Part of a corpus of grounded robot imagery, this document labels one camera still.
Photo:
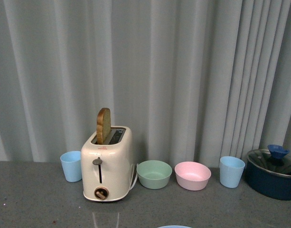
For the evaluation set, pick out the brown bread slice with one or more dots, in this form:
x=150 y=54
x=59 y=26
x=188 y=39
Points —
x=103 y=125

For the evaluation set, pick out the light blue cup right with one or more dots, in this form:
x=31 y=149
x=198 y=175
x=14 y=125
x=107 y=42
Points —
x=231 y=170

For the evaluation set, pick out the dark blue pot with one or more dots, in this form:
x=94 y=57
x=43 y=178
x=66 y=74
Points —
x=270 y=185

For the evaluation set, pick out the grey pleated curtain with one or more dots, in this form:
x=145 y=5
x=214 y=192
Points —
x=195 y=80

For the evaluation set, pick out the pink plastic bowl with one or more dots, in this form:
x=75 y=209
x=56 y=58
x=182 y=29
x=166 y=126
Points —
x=192 y=176

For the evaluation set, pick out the light blue cup left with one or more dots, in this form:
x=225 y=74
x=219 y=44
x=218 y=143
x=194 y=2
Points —
x=71 y=164

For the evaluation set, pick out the light blue plate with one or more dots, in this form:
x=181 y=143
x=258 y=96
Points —
x=174 y=226

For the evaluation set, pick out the cream two-slot toaster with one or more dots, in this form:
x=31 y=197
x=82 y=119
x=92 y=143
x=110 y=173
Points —
x=108 y=169

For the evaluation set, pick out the glass lid blue knob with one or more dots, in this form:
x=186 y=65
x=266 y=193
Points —
x=274 y=160

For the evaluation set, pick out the green plastic bowl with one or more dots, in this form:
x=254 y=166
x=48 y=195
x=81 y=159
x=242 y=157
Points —
x=154 y=174

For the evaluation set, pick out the light blue cup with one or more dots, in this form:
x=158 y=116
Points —
x=231 y=170
x=71 y=164

